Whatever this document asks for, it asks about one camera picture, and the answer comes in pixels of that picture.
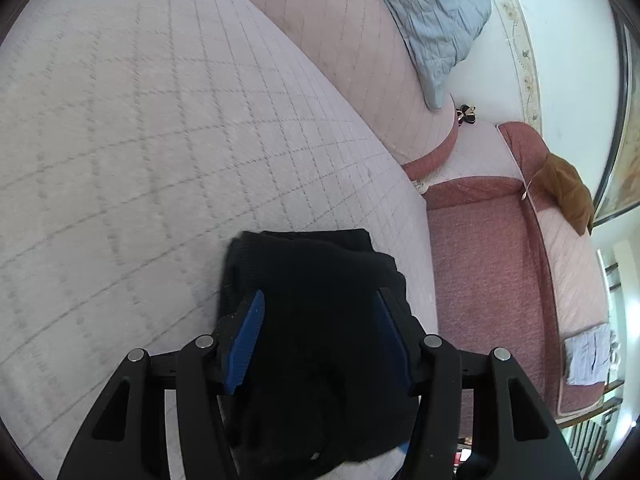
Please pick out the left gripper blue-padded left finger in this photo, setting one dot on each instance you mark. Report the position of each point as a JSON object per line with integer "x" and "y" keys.
{"x": 236, "y": 336}

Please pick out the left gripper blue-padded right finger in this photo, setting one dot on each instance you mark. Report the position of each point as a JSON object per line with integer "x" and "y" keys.
{"x": 401, "y": 335}

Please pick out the black pants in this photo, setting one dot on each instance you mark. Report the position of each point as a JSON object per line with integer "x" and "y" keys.
{"x": 320, "y": 388}

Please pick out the light blue folded cloth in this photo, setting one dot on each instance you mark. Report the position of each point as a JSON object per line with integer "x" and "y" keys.
{"x": 588, "y": 356}

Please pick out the brown cloth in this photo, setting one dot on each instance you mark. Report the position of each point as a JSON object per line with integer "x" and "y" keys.
{"x": 559, "y": 180}

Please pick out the black bow hair clip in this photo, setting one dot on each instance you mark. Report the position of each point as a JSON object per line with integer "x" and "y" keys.
{"x": 466, "y": 114}

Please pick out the grey-blue quilted pillow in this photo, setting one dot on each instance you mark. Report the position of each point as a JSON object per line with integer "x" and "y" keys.
{"x": 438, "y": 35}

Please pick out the pink quilted bolster cushion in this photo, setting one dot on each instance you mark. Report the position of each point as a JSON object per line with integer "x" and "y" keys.
{"x": 357, "y": 46}

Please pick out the red upholstered bed frame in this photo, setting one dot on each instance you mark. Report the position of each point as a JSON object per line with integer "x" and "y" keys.
{"x": 509, "y": 270}

